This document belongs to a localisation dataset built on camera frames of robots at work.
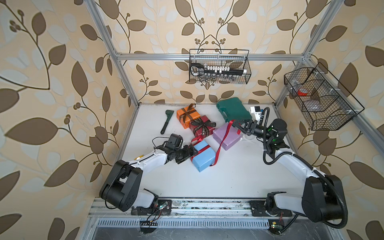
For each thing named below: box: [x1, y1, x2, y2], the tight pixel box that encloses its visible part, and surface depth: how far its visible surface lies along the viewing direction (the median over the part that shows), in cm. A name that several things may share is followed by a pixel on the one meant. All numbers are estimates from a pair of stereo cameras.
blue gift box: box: [192, 140, 216, 173], surface depth 86 cm
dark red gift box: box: [189, 115, 216, 138], surface depth 101 cm
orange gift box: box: [176, 106, 201, 129], surface depth 106 cm
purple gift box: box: [212, 123, 242, 151], surface depth 93 cm
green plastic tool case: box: [216, 97, 253, 123], surface depth 117 cm
